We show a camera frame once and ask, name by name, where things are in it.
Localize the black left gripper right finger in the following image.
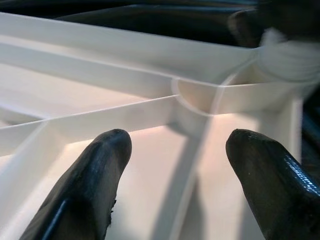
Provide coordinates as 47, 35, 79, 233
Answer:
224, 128, 320, 240

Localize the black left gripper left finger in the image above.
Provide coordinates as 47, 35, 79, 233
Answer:
18, 128, 133, 240

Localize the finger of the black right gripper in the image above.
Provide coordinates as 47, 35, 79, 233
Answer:
228, 9, 266, 48

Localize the white plastic table leg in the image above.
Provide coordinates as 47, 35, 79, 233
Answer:
256, 27, 320, 82

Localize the white plastic table top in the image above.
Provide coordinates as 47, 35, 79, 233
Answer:
0, 11, 305, 240

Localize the black plastic table cover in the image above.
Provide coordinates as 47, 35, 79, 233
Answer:
0, 0, 320, 181

